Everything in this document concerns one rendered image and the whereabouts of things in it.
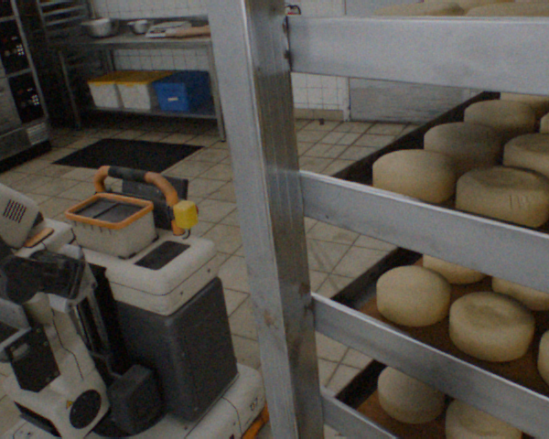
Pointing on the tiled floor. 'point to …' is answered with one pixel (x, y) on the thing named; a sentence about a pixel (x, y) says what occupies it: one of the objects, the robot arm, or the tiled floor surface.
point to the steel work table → (125, 40)
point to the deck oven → (9, 93)
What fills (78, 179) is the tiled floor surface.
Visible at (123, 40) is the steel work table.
